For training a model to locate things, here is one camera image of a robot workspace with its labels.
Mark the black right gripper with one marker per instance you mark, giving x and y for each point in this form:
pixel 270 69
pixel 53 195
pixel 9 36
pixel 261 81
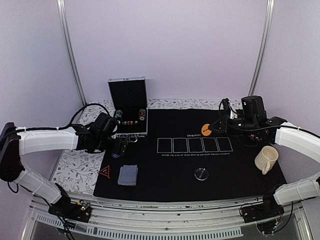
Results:
pixel 223 124

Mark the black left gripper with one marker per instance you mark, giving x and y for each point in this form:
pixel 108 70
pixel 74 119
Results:
pixel 117 146

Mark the purple small blind button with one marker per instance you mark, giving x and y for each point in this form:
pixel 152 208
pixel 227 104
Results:
pixel 115 156

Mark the orange big blind button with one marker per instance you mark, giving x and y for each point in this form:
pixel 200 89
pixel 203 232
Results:
pixel 205 131

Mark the blue patterned card deck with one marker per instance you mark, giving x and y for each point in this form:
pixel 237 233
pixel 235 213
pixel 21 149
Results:
pixel 128 175

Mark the clear dealer button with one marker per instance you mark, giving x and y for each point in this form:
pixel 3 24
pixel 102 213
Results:
pixel 201 174

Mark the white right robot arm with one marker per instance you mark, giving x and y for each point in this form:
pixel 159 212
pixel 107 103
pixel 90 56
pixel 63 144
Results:
pixel 298 149

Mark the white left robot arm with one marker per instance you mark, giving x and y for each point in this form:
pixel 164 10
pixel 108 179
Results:
pixel 19 142

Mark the red dice row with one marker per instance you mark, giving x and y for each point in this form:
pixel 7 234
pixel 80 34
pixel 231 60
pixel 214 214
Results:
pixel 130 122

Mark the long poker chip stack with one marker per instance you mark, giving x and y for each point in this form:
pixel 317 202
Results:
pixel 118 116

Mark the red triangle all-in marker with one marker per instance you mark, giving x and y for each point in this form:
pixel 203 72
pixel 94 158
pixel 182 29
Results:
pixel 105 172

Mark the short poker chip stack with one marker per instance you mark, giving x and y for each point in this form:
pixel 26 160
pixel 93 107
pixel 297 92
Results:
pixel 142 114

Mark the aluminium poker chip case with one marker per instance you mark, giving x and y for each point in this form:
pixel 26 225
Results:
pixel 130 95

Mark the black poker mat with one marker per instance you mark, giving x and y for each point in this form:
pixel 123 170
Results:
pixel 171 152

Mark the floral white tablecloth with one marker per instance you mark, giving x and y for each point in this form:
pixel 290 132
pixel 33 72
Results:
pixel 77 171

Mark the cream ribbed mug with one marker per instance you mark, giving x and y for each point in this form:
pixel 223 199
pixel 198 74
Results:
pixel 266 159

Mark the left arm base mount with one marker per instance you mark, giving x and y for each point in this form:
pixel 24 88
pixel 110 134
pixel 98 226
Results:
pixel 78 211

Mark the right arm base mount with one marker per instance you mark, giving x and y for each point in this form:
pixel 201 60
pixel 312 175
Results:
pixel 256 212

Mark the right aluminium frame post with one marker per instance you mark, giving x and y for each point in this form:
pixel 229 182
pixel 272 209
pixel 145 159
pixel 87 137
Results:
pixel 267 25

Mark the aluminium frame post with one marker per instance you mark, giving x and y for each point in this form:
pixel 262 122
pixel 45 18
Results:
pixel 267 25
pixel 62 13

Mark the left aluminium frame post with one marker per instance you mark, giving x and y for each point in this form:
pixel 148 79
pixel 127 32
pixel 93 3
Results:
pixel 62 13

